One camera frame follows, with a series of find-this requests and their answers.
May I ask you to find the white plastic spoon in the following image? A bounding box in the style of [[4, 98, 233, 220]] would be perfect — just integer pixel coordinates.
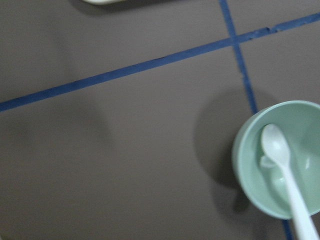
[[261, 124, 320, 240]]

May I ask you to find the mint green bowl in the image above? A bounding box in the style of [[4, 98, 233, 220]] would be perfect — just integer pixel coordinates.
[[232, 100, 320, 220]]

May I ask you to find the cream rabbit tray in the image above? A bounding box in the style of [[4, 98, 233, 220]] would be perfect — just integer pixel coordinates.
[[83, 0, 124, 6]]

